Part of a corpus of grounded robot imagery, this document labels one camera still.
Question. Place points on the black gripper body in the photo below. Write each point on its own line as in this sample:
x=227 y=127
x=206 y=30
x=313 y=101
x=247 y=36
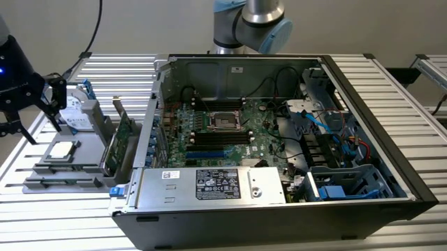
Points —
x=18 y=75

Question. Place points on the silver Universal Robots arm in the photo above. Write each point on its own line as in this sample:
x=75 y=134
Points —
x=258 y=15

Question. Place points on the black RAM slot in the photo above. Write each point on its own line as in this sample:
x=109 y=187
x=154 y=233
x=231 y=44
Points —
x=222 y=139
x=222 y=136
x=218 y=103
x=218 y=100
x=222 y=132
x=222 y=143
x=218 y=106

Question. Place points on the silver hard disk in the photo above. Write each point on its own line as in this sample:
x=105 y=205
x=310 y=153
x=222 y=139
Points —
x=78 y=115

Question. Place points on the silver CPU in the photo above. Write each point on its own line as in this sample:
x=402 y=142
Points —
x=63 y=149

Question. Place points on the grey parts rack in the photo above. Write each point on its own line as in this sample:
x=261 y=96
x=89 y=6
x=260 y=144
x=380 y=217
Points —
x=87 y=136

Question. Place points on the green graphics card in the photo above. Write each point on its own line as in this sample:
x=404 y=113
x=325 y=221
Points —
x=121 y=141

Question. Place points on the blue case latch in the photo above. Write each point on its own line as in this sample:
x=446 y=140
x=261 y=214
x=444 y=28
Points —
x=117 y=191

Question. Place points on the long black expansion slot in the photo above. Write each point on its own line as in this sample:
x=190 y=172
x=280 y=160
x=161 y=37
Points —
x=205 y=148

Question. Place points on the blue expansion slot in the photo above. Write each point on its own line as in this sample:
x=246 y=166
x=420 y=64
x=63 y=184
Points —
x=205 y=155

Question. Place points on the CPU socket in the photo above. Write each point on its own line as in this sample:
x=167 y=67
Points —
x=223 y=120

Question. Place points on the silver power supply unit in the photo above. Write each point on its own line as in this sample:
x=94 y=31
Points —
x=182 y=191

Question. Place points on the coin battery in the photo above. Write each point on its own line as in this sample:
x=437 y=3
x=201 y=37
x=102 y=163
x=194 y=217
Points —
x=264 y=107

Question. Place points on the green motherboard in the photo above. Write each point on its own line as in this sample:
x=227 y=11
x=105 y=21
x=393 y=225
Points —
x=261 y=136

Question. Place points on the silver chipset heat sink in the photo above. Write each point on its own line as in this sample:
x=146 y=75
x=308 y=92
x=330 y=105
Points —
x=252 y=162

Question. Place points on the metal disk bay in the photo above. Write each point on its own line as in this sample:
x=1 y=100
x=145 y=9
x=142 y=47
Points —
x=301 y=107

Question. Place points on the black PC case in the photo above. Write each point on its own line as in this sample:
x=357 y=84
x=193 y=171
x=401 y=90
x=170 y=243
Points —
x=245 y=230

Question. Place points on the black fan shroud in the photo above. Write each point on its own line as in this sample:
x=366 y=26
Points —
x=325 y=149

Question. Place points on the grey drive cage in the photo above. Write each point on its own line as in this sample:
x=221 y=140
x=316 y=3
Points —
x=364 y=172

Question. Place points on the aluminium slat side table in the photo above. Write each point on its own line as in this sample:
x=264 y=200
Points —
x=434 y=70

